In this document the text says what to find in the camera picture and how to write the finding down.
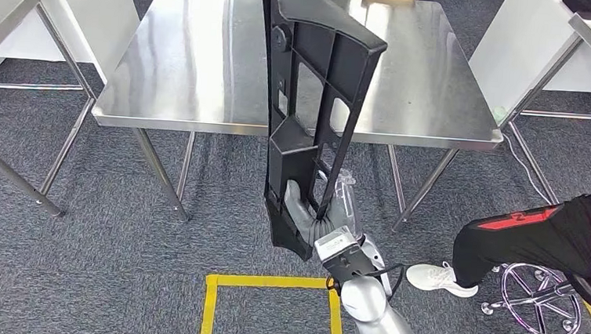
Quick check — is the person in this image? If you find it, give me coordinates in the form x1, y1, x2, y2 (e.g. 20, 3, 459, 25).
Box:
404, 126, 591, 321

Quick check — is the white upright panel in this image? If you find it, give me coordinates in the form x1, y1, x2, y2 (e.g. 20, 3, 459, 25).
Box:
0, 0, 141, 111
464, 0, 591, 133

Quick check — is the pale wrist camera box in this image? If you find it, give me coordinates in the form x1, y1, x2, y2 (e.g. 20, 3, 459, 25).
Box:
314, 224, 360, 265

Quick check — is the white floor cable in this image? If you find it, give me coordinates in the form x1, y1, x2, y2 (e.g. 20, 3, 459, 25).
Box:
498, 132, 557, 205

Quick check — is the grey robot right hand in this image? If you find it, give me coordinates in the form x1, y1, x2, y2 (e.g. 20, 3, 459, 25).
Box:
280, 164, 367, 249

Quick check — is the black plastic plate holder part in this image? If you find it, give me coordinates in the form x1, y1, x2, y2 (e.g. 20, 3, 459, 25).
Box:
241, 0, 391, 266

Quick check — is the black camera bracket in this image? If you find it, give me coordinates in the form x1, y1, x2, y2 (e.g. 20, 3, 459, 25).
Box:
320, 243, 380, 293

